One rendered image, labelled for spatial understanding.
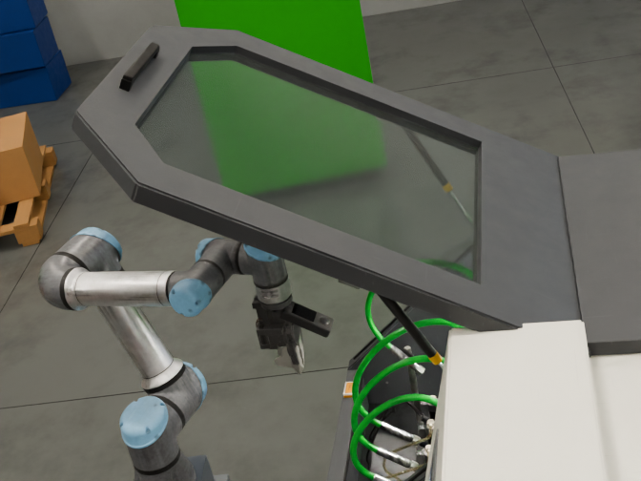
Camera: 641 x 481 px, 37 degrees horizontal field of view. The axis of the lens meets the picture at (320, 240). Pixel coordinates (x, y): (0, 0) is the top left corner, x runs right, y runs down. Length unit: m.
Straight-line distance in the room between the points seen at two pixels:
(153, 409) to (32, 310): 2.97
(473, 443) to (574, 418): 0.15
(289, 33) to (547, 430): 4.01
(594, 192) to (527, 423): 0.78
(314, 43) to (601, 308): 3.70
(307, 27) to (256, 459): 2.42
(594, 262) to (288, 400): 2.38
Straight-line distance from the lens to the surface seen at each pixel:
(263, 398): 4.10
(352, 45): 5.27
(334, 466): 2.31
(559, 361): 1.55
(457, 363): 1.57
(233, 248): 2.03
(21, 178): 6.13
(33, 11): 8.15
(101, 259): 2.27
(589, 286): 1.80
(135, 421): 2.33
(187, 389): 2.40
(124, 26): 8.84
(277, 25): 5.20
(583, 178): 2.16
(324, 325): 2.08
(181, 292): 1.94
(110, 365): 4.60
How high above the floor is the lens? 2.51
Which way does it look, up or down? 30 degrees down
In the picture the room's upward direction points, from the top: 12 degrees counter-clockwise
